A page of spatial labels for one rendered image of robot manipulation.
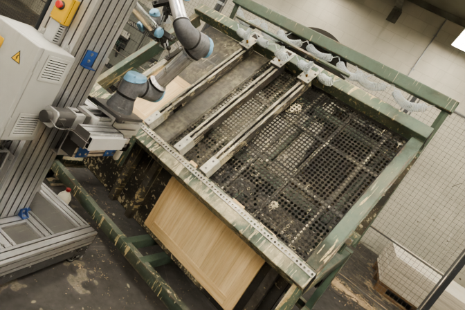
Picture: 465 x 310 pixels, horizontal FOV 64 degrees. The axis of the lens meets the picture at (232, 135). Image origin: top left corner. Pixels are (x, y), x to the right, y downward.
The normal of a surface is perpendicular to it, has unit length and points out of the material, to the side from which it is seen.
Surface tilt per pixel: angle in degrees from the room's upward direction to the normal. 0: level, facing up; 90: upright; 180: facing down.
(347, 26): 90
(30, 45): 90
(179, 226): 90
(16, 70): 90
